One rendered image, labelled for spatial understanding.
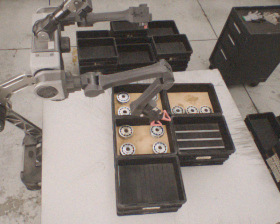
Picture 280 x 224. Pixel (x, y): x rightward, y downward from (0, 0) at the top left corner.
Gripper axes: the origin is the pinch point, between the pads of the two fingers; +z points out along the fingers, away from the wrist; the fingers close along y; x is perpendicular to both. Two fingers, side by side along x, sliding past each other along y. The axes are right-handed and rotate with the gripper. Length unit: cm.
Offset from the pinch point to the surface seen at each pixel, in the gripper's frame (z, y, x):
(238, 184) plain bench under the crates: 67, -2, 18
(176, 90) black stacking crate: 11.6, 10.0, -41.3
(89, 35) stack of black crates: -58, 112, -143
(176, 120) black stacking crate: 13.0, 6.2, -10.8
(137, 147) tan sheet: -4.9, 20.7, 14.8
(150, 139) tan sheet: 2.1, 17.3, 6.2
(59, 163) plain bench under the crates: -43, 55, 34
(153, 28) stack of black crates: 4, 72, -174
